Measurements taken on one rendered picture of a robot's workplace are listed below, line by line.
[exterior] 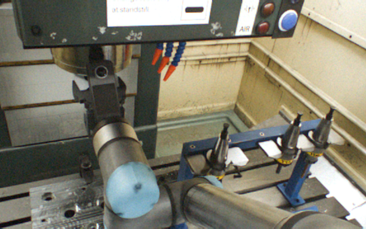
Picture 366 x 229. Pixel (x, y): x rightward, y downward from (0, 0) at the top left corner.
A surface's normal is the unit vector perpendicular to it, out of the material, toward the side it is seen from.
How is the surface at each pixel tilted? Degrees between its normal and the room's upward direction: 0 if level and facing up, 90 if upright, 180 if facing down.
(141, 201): 92
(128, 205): 92
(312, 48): 91
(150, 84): 90
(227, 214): 60
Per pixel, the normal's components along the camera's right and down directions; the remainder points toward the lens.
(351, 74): -0.92, 0.13
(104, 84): 0.36, 0.08
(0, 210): 0.12, -0.81
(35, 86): 0.37, 0.57
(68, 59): -0.36, 0.50
